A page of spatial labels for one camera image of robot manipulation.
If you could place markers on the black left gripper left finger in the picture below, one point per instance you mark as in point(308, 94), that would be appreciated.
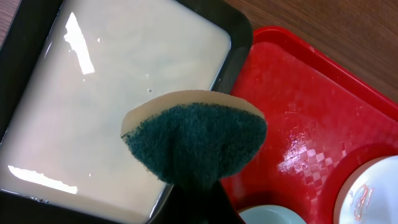
point(178, 206)

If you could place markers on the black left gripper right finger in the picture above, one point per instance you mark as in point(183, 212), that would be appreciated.
point(216, 207)

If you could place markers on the light blue plate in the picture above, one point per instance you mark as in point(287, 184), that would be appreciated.
point(270, 214)

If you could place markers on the green yellow sponge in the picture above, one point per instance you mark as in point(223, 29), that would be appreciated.
point(193, 138)

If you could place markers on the red serving tray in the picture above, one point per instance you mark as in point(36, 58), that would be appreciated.
point(323, 123)

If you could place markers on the black soapy water tray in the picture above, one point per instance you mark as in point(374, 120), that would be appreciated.
point(62, 157)

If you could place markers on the white plate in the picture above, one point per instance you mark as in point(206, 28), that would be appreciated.
point(369, 194)

